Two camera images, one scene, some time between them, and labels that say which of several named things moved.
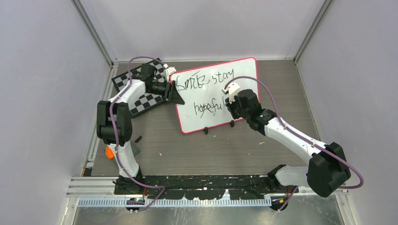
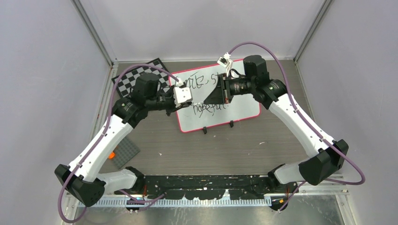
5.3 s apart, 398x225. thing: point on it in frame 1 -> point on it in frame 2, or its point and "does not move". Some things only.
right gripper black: x=231 y=106 -> x=222 y=93
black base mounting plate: x=201 y=187 does not move
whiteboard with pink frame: x=201 y=90 does not move
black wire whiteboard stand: x=232 y=123 does not move
